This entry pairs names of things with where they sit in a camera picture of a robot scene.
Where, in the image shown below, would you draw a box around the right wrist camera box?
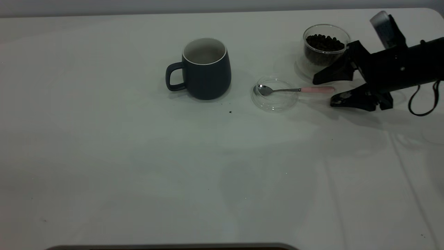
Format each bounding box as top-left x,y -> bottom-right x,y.
369,10 -> 407,49

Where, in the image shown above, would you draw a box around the clear double-wall glass cup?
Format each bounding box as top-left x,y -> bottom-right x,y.
296,24 -> 351,81

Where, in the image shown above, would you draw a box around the black looped gripper cable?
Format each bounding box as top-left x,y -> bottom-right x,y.
408,81 -> 442,117

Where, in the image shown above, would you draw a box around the dark grey ceramic mug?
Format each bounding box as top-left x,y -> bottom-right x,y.
165,37 -> 232,101

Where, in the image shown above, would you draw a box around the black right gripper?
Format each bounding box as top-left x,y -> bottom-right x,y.
312,41 -> 422,111

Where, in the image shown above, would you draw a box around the clear round glass lid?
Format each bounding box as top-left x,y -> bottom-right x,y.
250,76 -> 299,113

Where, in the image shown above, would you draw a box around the coffee beans in glass cup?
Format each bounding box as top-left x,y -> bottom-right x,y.
305,34 -> 345,66

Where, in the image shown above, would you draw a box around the metal spoon with pink handle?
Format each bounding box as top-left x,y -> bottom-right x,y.
256,84 -> 336,96

